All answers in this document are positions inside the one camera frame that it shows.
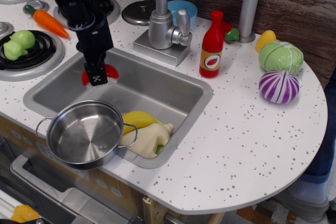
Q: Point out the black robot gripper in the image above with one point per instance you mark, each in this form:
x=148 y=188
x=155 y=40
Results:
x=94 y=39

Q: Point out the red and white toy sushi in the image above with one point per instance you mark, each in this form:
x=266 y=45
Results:
x=112 y=76

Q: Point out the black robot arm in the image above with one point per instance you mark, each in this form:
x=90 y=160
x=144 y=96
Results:
x=79 y=7

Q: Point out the small stainless steel pan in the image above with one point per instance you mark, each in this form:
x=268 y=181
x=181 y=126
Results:
x=85 y=134

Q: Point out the front right stove burner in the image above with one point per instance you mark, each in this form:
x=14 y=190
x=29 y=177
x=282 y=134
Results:
x=46 y=54

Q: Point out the yellow toy banana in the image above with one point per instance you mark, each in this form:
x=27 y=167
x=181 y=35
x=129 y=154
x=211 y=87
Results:
x=139 y=119

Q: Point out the silver pot lid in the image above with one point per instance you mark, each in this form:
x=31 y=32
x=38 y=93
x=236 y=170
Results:
x=138 y=13

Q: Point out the orange toy carrot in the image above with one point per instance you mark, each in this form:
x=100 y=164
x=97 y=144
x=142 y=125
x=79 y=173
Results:
x=46 y=21

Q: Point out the grey toy sink basin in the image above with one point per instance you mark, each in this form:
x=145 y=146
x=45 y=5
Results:
x=169 y=96

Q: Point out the silver toy faucet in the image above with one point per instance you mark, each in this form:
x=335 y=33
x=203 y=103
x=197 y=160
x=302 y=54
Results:
x=164 y=41

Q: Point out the cream toy milk jug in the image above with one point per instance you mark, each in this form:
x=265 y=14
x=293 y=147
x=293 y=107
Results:
x=151 y=139

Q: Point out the green toy pear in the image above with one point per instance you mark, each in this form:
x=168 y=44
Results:
x=18 y=44

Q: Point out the silver stove knob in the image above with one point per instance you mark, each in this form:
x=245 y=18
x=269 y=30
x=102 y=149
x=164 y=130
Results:
x=37 y=5
x=5 y=29

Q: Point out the silver stove knob left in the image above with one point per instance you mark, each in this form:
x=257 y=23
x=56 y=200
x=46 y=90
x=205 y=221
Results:
x=5 y=29

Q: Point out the blue toy bowl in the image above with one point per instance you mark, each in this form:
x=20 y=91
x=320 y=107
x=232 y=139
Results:
x=174 y=7

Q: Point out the red toy ketchup bottle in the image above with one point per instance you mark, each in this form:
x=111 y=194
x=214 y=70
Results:
x=212 y=47

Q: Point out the red toy chili pepper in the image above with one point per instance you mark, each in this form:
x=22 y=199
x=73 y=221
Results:
x=230 y=33

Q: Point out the yellow toy on floor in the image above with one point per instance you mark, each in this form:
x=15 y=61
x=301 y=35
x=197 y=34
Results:
x=24 y=213

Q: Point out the grey vertical support pole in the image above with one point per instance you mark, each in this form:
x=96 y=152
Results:
x=246 y=20

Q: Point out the yellow toy corn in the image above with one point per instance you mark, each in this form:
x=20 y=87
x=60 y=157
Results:
x=265 y=38

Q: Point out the green toy cabbage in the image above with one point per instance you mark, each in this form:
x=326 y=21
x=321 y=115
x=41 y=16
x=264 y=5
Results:
x=280 y=55

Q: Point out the purple toy onion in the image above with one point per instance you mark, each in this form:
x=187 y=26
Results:
x=279 y=86

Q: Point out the white sock and shoe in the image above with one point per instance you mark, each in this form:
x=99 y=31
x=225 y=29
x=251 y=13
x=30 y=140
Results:
x=305 y=199

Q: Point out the grey oven door handle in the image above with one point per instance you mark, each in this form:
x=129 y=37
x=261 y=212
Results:
x=56 y=202

